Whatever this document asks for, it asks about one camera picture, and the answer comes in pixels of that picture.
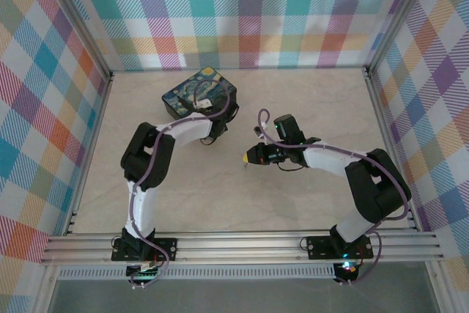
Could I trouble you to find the aluminium frame post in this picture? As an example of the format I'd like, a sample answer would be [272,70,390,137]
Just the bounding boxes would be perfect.
[364,0,440,76]
[38,0,114,83]

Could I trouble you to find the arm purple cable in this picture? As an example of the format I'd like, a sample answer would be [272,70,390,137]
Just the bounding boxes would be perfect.
[128,80,235,290]
[258,108,411,287]

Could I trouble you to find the black controller board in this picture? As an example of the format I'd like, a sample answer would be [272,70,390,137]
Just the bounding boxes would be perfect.
[126,263,162,288]
[331,259,362,284]

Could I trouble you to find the starry night patterned box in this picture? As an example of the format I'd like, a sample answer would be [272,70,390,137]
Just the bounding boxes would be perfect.
[161,66,239,118]

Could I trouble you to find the grey slotted cable duct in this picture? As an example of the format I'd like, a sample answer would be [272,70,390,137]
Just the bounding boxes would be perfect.
[56,263,338,280]

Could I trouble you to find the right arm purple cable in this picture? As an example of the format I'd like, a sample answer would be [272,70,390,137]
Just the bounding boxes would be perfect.
[258,108,411,287]

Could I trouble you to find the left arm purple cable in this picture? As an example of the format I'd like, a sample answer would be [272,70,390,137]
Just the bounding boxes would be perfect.
[128,80,235,290]

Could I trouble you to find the aluminium table side rail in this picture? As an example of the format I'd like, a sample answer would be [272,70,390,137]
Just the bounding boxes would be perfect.
[364,67,422,233]
[64,70,115,237]

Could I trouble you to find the long aluminium mounting rail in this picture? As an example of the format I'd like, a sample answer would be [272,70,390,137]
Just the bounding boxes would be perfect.
[39,231,444,265]

